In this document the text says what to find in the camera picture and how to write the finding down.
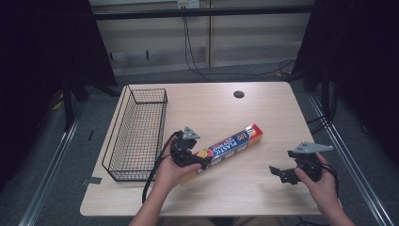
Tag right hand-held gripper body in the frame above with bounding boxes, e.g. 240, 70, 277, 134
287, 141, 334, 184

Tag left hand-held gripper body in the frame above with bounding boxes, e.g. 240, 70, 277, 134
169, 126, 201, 169

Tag blue plastic wrap box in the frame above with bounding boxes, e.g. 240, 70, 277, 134
180, 122, 264, 185

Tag person's right hand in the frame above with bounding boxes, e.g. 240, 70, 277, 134
294, 153, 339, 215

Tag person's left hand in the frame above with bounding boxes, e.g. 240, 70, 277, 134
152, 146, 202, 195

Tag grey tape piece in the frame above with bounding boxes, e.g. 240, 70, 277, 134
80, 176, 104, 186

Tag black curtain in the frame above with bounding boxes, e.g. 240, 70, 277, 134
0, 0, 119, 192
290, 0, 399, 164

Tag black horizontal bar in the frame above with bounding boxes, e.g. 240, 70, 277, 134
92, 5, 315, 22

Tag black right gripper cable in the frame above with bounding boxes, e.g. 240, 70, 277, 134
319, 162, 341, 199

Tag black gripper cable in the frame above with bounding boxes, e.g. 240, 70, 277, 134
319, 162, 341, 199
141, 130, 184, 204

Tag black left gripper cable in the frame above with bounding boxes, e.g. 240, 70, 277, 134
141, 130, 184, 204

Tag aluminium floor rail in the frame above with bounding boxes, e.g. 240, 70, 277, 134
18, 116, 81, 226
307, 92, 394, 226

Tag black wire basket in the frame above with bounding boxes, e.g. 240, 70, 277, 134
101, 84, 168, 183

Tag black hanging wall cables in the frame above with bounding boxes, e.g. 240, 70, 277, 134
183, 15, 297, 83

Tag white wall socket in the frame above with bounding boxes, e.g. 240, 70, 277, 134
177, 0, 200, 9

